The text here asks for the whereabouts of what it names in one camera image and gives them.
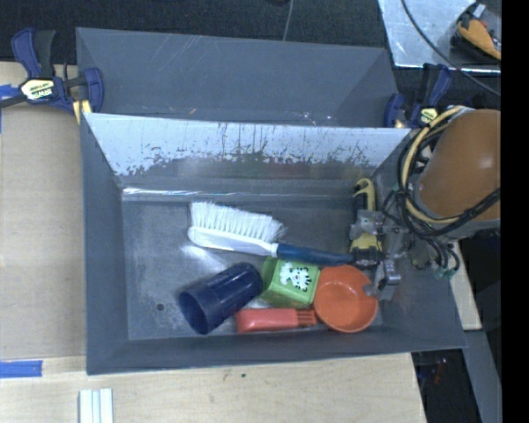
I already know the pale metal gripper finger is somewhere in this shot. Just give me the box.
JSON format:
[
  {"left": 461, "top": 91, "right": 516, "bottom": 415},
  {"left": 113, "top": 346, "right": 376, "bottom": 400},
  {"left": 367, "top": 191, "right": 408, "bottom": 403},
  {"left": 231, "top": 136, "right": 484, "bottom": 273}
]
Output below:
[
  {"left": 362, "top": 260, "right": 403, "bottom": 301},
  {"left": 349, "top": 209, "right": 385, "bottom": 240}
]

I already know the yellow and black hand tool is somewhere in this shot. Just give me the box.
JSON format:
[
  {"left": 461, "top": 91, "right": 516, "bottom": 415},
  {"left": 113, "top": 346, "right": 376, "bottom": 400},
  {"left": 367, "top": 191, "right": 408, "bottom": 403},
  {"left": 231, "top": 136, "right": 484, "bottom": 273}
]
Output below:
[{"left": 348, "top": 177, "right": 385, "bottom": 268}]

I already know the orange bowl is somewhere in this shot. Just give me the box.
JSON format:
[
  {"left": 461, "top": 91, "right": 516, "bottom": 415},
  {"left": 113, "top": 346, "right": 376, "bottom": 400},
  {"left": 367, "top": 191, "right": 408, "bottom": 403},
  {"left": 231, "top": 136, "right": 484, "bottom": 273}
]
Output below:
[{"left": 312, "top": 263, "right": 379, "bottom": 335}]

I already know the green cube with tiger print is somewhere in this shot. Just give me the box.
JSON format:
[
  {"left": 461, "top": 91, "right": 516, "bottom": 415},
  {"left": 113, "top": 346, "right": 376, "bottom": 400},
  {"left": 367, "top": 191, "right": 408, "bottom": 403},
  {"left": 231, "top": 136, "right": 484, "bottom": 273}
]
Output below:
[{"left": 259, "top": 256, "right": 322, "bottom": 310}]

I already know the dark blue cup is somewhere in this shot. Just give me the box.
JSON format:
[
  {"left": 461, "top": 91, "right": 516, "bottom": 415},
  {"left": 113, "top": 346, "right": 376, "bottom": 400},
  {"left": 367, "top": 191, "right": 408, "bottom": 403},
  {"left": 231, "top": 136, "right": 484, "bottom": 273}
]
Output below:
[{"left": 177, "top": 261, "right": 265, "bottom": 337}]

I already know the grey metal bin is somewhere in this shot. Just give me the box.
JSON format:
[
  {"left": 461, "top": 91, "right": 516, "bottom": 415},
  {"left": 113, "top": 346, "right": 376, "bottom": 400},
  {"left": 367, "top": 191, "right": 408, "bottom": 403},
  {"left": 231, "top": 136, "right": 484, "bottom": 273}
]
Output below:
[{"left": 74, "top": 26, "right": 469, "bottom": 376}]

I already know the pale brown flat board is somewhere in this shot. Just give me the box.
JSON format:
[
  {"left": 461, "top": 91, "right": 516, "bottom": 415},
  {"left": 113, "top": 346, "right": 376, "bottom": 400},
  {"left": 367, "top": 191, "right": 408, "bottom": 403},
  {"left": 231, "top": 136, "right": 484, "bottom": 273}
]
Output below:
[{"left": 0, "top": 103, "right": 87, "bottom": 361}]

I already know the white brush with blue handle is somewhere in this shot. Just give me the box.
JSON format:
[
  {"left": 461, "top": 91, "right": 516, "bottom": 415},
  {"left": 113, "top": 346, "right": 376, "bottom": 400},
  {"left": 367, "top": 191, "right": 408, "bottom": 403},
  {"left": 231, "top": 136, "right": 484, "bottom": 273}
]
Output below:
[{"left": 187, "top": 200, "right": 356, "bottom": 268}]

